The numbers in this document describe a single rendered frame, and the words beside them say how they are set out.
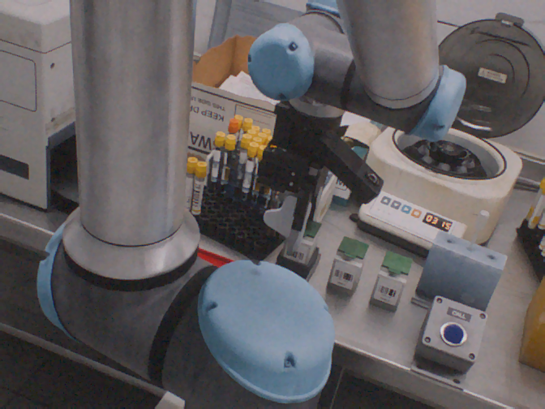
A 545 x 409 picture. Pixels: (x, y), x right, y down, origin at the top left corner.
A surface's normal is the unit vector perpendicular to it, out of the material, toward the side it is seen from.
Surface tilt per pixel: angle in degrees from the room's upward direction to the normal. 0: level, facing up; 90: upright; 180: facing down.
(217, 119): 89
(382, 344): 0
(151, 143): 92
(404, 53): 123
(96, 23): 94
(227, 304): 8
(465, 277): 90
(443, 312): 30
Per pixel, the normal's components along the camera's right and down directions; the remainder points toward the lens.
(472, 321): -0.03, -0.49
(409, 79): 0.30, 0.90
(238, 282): 0.29, -0.78
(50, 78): 0.92, 0.32
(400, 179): -0.48, 0.40
